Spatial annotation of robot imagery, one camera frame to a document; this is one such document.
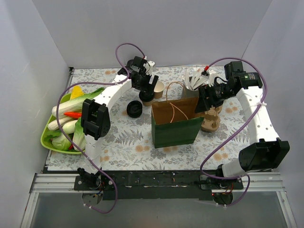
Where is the yellow corn toy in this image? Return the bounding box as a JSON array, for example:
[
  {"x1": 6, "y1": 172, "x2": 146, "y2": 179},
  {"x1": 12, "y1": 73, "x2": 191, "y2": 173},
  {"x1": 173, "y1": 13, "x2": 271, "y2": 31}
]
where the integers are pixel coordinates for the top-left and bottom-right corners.
[{"x1": 70, "y1": 85, "x2": 84, "y2": 100}]

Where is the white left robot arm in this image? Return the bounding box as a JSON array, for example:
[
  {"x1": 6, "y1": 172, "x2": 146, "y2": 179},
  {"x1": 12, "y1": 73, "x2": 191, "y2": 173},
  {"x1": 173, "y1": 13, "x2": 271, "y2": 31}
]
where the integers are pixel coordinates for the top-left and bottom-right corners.
[{"x1": 77, "y1": 57, "x2": 158, "y2": 190}]

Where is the black coffee cup lid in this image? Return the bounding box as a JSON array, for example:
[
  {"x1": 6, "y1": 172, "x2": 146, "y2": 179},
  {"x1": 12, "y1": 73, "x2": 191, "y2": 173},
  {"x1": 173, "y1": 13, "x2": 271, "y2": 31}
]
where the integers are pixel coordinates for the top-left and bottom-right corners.
[{"x1": 139, "y1": 92, "x2": 154, "y2": 102}]

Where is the black lid stack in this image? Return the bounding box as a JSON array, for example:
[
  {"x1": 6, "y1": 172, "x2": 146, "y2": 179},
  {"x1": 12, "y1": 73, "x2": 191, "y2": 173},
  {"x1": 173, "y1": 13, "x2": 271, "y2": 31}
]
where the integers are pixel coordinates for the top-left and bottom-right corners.
[{"x1": 126, "y1": 100, "x2": 143, "y2": 118}]

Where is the aluminium frame rail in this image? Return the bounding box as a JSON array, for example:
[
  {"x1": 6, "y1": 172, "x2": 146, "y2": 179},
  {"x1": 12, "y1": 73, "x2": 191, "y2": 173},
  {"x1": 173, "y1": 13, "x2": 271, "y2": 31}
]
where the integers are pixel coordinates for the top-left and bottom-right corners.
[{"x1": 29, "y1": 172, "x2": 286, "y2": 193}]

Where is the floral patterned table mat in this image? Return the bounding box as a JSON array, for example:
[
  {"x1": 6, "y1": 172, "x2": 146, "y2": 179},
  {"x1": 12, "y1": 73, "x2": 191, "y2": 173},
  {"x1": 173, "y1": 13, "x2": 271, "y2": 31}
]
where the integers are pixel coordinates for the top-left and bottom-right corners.
[{"x1": 47, "y1": 66, "x2": 250, "y2": 171}]

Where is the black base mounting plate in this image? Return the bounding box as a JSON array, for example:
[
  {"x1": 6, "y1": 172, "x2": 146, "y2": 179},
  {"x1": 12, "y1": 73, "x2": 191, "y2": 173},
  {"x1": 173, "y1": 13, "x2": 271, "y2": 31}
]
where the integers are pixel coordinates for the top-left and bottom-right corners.
[{"x1": 74, "y1": 169, "x2": 243, "y2": 200}]

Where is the orange carrot toy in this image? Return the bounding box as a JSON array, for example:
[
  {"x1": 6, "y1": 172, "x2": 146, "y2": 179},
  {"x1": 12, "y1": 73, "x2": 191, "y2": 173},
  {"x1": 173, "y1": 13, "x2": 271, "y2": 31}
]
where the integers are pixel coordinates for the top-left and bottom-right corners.
[{"x1": 64, "y1": 112, "x2": 82, "y2": 119}]

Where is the green leafy lettuce toy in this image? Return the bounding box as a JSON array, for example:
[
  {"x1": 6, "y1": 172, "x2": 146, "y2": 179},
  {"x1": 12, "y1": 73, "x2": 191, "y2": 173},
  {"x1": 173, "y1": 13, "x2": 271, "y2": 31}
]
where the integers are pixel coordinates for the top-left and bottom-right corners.
[{"x1": 73, "y1": 118, "x2": 86, "y2": 150}]

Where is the grey straw holder cup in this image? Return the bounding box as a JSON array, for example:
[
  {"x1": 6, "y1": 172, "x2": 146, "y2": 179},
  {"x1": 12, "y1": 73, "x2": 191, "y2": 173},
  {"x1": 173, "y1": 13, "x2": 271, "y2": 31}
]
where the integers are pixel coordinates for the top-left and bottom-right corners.
[{"x1": 181, "y1": 85, "x2": 199, "y2": 98}]

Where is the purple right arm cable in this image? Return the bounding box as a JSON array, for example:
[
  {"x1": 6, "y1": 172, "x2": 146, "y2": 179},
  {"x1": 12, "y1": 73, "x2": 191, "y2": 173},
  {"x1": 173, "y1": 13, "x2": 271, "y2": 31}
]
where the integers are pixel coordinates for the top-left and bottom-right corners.
[{"x1": 199, "y1": 57, "x2": 269, "y2": 206}]

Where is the brown paper coffee cup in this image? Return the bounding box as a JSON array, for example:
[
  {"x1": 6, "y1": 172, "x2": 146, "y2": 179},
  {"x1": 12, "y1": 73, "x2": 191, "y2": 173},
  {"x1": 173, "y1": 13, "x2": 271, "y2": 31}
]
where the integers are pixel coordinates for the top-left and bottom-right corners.
[{"x1": 142, "y1": 100, "x2": 154, "y2": 106}]

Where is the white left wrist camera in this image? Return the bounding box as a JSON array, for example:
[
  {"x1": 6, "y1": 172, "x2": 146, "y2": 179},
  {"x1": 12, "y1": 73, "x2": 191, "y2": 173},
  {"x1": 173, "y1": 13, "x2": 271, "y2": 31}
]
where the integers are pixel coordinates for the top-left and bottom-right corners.
[{"x1": 144, "y1": 61, "x2": 155, "y2": 76}]

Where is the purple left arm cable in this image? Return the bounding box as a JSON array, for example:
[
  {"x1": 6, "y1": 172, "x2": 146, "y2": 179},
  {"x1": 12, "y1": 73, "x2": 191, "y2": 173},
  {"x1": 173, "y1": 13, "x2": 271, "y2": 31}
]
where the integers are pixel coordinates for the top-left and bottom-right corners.
[{"x1": 56, "y1": 42, "x2": 147, "y2": 214}]

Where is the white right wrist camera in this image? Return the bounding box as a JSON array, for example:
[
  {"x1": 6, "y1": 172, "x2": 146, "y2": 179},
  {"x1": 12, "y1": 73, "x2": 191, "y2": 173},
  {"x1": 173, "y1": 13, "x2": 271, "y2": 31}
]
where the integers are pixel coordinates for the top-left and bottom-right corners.
[{"x1": 201, "y1": 70, "x2": 218, "y2": 86}]

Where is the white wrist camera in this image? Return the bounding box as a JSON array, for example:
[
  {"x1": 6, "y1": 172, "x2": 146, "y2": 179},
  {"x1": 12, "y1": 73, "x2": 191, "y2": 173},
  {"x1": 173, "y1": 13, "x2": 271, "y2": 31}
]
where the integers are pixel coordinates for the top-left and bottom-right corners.
[
  {"x1": 144, "y1": 61, "x2": 155, "y2": 76},
  {"x1": 201, "y1": 70, "x2": 218, "y2": 86}
]

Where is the large napa cabbage toy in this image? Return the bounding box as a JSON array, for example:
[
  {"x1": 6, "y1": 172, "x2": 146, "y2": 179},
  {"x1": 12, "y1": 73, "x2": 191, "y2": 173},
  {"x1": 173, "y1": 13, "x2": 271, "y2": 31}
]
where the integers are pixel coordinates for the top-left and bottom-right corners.
[{"x1": 58, "y1": 87, "x2": 105, "y2": 119}]

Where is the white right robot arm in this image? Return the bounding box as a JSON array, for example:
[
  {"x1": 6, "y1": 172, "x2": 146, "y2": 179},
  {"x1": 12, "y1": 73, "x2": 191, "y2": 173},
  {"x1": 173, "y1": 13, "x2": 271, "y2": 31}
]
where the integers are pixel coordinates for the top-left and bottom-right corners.
[{"x1": 195, "y1": 57, "x2": 290, "y2": 189}]

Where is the brown cardboard cup carrier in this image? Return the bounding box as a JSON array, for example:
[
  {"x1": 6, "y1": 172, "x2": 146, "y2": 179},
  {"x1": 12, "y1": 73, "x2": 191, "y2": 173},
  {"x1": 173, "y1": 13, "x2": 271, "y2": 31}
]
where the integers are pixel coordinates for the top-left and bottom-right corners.
[{"x1": 201, "y1": 106, "x2": 222, "y2": 132}]

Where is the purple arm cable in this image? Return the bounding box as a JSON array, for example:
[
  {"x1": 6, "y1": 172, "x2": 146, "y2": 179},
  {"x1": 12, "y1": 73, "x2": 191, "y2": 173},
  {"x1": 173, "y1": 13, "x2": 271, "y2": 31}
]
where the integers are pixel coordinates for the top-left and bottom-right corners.
[
  {"x1": 199, "y1": 57, "x2": 269, "y2": 206},
  {"x1": 56, "y1": 42, "x2": 147, "y2": 214}
]

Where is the round green cabbage toy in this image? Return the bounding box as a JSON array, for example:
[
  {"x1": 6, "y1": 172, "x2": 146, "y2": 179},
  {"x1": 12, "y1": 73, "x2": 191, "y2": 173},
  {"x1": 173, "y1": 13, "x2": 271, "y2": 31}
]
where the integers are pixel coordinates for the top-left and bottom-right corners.
[{"x1": 52, "y1": 133, "x2": 71, "y2": 151}]

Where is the green plastic vegetable tray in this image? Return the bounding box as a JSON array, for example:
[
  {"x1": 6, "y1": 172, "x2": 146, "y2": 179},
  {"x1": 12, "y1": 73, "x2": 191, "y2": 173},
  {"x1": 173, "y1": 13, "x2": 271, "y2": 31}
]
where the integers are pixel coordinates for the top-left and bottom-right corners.
[{"x1": 41, "y1": 93, "x2": 91, "y2": 154}]

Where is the dark green paper bag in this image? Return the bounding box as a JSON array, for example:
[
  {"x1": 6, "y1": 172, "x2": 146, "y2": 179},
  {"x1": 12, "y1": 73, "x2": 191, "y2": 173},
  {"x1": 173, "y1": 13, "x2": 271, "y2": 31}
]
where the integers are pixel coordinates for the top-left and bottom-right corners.
[{"x1": 152, "y1": 97, "x2": 204, "y2": 148}]

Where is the white daikon radish toy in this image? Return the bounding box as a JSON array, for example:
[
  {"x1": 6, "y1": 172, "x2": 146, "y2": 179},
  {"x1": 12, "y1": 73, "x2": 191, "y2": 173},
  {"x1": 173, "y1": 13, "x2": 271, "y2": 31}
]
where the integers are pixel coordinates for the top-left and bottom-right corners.
[{"x1": 47, "y1": 117, "x2": 75, "y2": 131}]

